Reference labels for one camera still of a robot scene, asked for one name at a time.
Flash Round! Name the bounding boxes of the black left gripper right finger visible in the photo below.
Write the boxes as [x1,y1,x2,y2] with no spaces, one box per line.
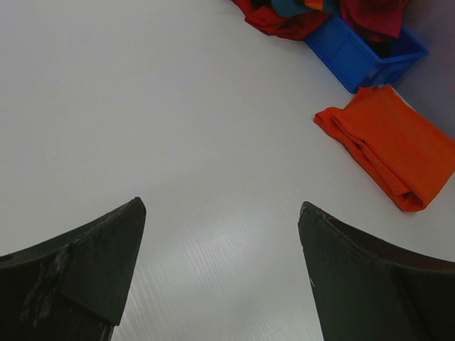
[298,202,454,340]

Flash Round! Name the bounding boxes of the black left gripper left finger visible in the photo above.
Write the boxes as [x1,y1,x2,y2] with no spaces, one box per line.
[1,197,146,340]

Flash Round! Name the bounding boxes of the magenta t-shirt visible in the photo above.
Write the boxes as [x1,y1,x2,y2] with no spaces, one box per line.
[339,0,408,42]

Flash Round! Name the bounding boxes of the folded orange t-shirt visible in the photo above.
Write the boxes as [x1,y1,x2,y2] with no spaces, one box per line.
[314,85,454,212]

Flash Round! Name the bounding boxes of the blue plastic bin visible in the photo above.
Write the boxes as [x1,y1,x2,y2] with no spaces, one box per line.
[304,16,428,94]

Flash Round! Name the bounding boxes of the crumpled orange t-shirt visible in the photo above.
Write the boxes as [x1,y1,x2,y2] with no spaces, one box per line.
[304,0,323,11]

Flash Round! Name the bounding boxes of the teal t-shirt in pile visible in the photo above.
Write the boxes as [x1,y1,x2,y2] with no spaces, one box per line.
[271,0,313,18]

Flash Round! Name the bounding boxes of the red t-shirt in pile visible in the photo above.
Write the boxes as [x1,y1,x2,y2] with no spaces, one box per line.
[233,0,330,41]

